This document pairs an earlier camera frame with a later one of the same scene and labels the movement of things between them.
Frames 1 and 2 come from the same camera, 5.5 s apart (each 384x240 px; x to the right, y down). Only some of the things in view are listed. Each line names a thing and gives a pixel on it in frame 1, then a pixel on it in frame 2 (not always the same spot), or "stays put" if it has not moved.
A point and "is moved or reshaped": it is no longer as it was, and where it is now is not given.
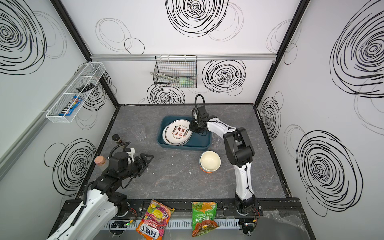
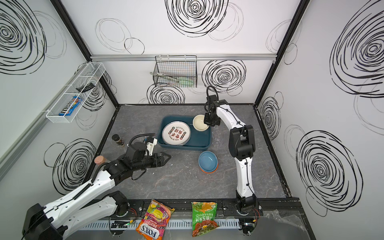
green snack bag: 204,217 stays put
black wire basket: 175,71 stays put
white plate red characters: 177,131 stays put
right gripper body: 195,124 → 211,120
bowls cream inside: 209,161 is moved or reshaped
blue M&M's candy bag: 71,106 stays put
